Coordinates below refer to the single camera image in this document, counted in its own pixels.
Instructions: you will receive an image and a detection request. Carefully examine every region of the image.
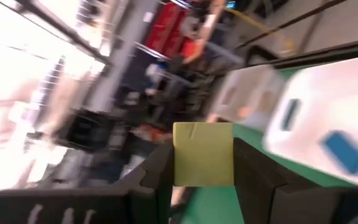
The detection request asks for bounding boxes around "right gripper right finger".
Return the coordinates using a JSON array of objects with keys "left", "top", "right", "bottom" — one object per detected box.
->
[{"left": 233, "top": 136, "right": 289, "bottom": 224}]

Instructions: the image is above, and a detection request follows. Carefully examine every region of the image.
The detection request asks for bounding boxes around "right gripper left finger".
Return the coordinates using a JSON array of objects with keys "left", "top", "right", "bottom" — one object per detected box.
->
[{"left": 113, "top": 139, "right": 175, "bottom": 224}]

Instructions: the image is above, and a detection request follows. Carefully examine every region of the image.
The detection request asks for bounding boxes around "yellow cube block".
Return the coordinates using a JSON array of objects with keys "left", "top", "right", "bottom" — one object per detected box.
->
[{"left": 172, "top": 121, "right": 235, "bottom": 187}]

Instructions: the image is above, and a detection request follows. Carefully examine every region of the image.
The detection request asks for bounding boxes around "long orange block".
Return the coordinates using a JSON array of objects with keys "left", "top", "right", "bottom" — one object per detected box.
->
[{"left": 235, "top": 105, "right": 253, "bottom": 121}]

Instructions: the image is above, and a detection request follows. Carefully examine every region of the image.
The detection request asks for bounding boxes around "blue wedge block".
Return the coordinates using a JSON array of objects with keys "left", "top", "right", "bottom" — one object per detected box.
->
[{"left": 280, "top": 98, "right": 302, "bottom": 132}]

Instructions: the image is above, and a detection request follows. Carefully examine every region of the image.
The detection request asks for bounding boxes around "blue rectangular block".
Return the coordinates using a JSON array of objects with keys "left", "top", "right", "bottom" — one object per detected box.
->
[{"left": 319, "top": 129, "right": 358, "bottom": 175}]

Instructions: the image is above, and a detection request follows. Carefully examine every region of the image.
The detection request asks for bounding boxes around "clear plastic bin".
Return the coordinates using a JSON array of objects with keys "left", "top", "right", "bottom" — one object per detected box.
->
[{"left": 209, "top": 64, "right": 288, "bottom": 133}]

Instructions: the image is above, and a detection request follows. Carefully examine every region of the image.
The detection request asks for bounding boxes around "white plastic bin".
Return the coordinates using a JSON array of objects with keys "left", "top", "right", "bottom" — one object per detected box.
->
[{"left": 261, "top": 52, "right": 358, "bottom": 189}]

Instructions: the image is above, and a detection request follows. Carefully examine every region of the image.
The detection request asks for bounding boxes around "red equipment cart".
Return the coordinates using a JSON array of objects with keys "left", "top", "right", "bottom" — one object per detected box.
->
[{"left": 143, "top": 1, "right": 200, "bottom": 60}]

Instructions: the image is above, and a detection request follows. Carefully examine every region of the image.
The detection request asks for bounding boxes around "black table frame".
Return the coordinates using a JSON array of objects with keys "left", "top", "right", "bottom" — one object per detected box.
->
[{"left": 243, "top": 36, "right": 358, "bottom": 70}]

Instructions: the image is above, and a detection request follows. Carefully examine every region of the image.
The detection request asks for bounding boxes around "yellow floor cable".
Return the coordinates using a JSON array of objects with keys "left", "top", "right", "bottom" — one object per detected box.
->
[{"left": 224, "top": 7, "right": 295, "bottom": 54}]

